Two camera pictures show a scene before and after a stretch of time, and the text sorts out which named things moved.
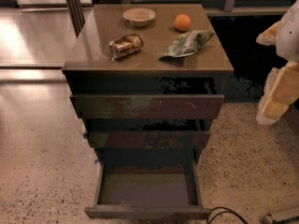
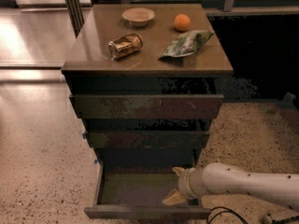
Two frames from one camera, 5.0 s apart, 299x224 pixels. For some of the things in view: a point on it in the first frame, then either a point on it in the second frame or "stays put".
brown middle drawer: [149, 139] stays put
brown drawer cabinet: [149, 79] stays put
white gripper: [289, 37] -> [185, 184]
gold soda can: [125, 45] stays put
